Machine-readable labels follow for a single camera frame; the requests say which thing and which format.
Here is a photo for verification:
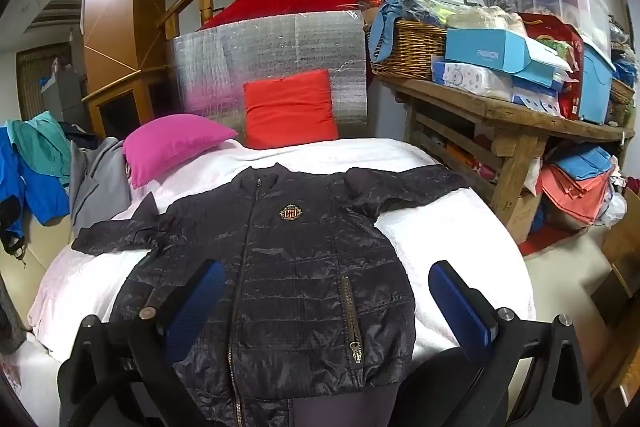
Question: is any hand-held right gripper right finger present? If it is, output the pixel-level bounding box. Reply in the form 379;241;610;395
410;260;593;427

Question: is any light blue cardboard box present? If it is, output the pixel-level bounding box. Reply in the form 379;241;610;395
444;28;576;75

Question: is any brown cardboard box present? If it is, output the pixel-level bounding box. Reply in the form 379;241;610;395
590;187;640;308

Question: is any blue cloth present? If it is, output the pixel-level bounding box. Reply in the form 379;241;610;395
367;0;451;62

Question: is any light blue plastic bin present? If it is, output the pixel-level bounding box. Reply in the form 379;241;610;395
577;42;617;125

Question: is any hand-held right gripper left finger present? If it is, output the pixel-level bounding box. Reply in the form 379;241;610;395
57;259;228;427

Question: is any red folded cloth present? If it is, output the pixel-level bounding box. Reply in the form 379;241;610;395
243;68;338;151

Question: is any silver foil insulation mat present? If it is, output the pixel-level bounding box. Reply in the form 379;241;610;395
167;9;371;142

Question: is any cream cloth bundle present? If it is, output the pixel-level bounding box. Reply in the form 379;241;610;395
447;6;528;38

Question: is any pink cloth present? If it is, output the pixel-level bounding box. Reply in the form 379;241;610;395
122;114;240;190

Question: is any red floor mat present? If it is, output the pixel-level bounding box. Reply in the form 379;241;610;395
517;224;591;258

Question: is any green garment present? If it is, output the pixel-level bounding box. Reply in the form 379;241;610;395
6;111;73;182

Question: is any white plastic bag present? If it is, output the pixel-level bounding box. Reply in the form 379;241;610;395
597;189;628;228

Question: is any grey garment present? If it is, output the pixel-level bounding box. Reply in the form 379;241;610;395
69;138;133;230

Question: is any grey cabinet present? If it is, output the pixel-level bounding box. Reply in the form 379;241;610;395
40;67;86;128

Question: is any wooden table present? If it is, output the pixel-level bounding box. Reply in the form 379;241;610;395
375;74;636;245

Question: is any blue jacket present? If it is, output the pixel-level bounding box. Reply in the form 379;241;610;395
0;122;71;240

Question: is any white blue tissue pack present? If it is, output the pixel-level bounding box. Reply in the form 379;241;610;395
432;61;516;102

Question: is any stack of folded cloths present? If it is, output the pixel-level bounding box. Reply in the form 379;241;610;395
540;144;621;225

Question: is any black quilted jacket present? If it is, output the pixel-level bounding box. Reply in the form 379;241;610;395
71;163;481;427

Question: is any small wicker basket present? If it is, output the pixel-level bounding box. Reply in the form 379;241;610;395
610;77;637;105

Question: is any white blanket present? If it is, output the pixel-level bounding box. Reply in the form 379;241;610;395
27;137;536;363

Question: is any wooden arch column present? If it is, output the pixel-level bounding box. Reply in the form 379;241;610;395
81;0;173;140

